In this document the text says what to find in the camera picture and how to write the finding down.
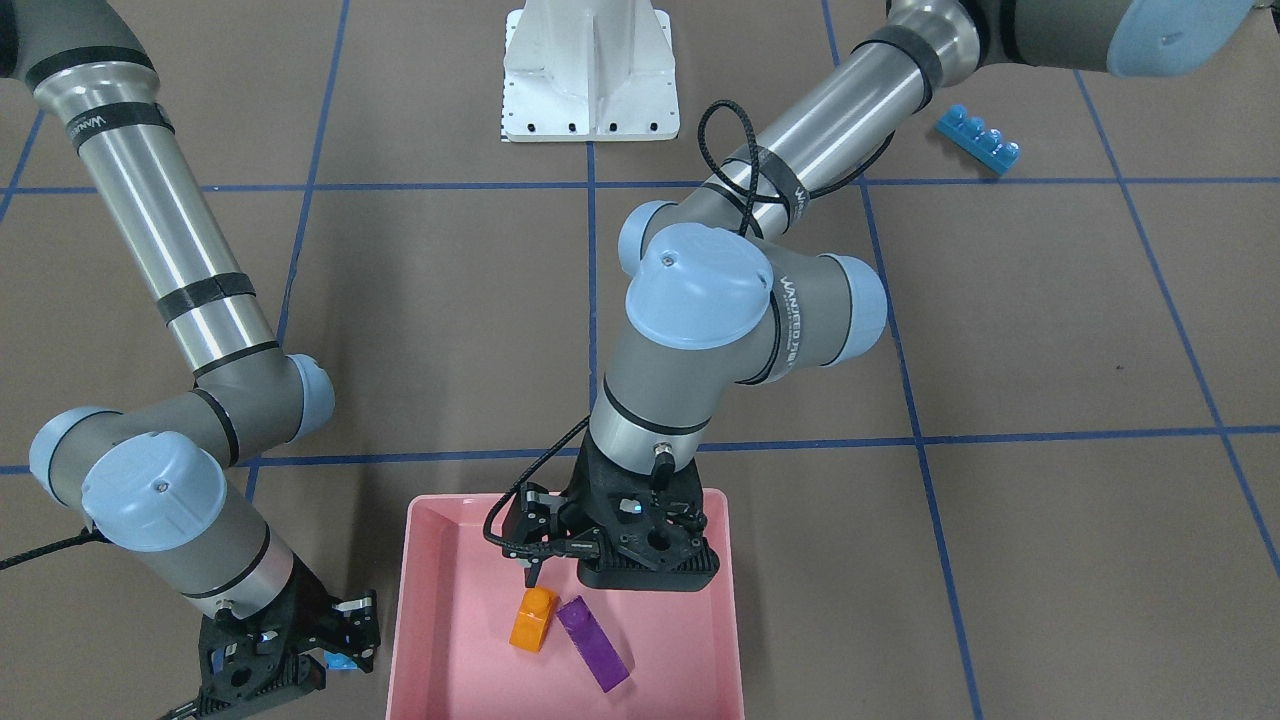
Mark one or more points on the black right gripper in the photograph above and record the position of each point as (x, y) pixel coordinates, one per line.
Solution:
(352, 622)

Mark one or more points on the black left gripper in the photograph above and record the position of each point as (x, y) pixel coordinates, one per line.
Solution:
(537, 524)

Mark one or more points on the orange block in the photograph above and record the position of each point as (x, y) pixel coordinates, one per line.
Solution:
(533, 618)

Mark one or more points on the small blue block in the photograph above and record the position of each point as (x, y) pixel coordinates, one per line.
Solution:
(335, 661)

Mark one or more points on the purple block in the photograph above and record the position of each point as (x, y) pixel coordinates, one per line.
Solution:
(593, 644)

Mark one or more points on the long blue stud block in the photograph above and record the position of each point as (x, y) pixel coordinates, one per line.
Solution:
(983, 143)

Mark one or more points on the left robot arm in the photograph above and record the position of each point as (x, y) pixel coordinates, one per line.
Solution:
(714, 299)

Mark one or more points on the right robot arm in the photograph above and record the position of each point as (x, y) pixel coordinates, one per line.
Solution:
(91, 633)

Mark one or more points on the pink plastic box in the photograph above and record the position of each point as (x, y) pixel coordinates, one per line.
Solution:
(457, 602)

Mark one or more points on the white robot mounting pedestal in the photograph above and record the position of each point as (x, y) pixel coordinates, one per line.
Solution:
(589, 71)

